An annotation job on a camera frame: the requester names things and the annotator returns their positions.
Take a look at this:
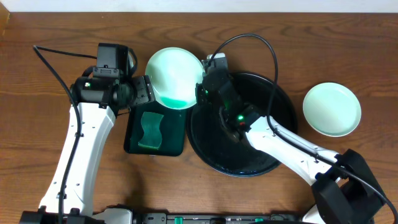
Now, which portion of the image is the pale green plate top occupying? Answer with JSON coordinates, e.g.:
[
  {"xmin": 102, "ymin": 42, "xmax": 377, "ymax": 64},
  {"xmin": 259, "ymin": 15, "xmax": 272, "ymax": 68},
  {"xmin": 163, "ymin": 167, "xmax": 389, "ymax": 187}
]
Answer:
[{"xmin": 145, "ymin": 47, "xmax": 204, "ymax": 110}]

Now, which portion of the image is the pale green plate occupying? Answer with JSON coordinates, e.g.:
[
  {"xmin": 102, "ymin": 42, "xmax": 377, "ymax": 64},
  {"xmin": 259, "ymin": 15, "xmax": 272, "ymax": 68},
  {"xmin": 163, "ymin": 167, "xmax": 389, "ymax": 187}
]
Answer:
[
  {"xmin": 302, "ymin": 82, "xmax": 362, "ymax": 138},
  {"xmin": 145, "ymin": 47, "xmax": 204, "ymax": 110}
]

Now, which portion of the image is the green wavy sponge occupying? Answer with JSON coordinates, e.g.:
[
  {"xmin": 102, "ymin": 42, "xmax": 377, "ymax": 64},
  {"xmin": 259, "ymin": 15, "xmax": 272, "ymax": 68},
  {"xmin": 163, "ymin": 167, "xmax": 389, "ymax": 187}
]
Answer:
[{"xmin": 138, "ymin": 111, "xmax": 164, "ymax": 150}]

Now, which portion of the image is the pale green plate bottom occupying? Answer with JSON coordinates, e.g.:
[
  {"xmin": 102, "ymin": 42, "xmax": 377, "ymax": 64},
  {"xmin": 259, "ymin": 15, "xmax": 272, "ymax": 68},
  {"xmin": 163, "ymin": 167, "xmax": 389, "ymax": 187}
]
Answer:
[{"xmin": 302, "ymin": 82, "xmax": 362, "ymax": 138}]

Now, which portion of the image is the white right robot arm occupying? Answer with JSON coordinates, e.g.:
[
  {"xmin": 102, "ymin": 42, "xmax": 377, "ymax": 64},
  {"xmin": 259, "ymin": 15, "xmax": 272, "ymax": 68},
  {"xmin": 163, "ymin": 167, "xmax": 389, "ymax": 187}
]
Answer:
[{"xmin": 195, "ymin": 54, "xmax": 391, "ymax": 223}]

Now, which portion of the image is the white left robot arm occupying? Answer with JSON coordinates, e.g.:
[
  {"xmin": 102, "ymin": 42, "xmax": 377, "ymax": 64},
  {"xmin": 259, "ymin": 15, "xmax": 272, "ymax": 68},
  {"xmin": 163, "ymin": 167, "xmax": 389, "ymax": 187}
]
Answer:
[{"xmin": 19, "ymin": 43, "xmax": 155, "ymax": 223}]

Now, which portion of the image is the black rectangular tray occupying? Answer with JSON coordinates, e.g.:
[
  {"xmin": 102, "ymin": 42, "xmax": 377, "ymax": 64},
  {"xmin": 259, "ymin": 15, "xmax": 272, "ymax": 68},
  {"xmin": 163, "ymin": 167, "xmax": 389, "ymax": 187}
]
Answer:
[{"xmin": 124, "ymin": 101, "xmax": 188, "ymax": 157}]

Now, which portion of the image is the black round tray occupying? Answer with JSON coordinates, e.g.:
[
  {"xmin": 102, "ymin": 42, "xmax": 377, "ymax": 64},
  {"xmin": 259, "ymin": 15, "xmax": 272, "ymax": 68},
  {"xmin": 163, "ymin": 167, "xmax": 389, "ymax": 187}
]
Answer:
[{"xmin": 186, "ymin": 72, "xmax": 280, "ymax": 177}]

